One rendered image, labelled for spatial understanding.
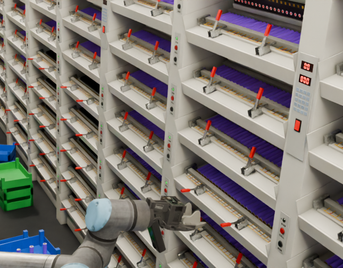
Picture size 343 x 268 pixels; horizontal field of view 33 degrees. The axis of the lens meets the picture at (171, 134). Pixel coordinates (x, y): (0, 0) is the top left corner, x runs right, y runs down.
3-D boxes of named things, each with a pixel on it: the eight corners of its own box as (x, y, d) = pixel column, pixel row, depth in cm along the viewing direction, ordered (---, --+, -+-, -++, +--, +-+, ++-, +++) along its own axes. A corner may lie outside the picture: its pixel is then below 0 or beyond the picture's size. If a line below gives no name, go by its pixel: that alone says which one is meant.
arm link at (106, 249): (68, 269, 164) (80, 234, 160) (84, 249, 175) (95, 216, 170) (98, 283, 163) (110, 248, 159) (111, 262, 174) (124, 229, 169)
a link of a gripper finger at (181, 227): (197, 227, 173) (171, 225, 170) (196, 232, 174) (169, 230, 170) (191, 220, 178) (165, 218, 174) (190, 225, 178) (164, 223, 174)
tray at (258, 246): (269, 269, 175) (265, 245, 170) (175, 187, 225) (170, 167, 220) (321, 239, 182) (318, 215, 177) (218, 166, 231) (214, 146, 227)
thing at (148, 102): (167, 133, 226) (160, 102, 219) (109, 91, 276) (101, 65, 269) (211, 114, 233) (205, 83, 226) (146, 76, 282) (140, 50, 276)
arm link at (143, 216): (133, 236, 164) (119, 220, 172) (148, 236, 167) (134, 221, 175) (140, 208, 162) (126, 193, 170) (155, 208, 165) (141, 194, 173)
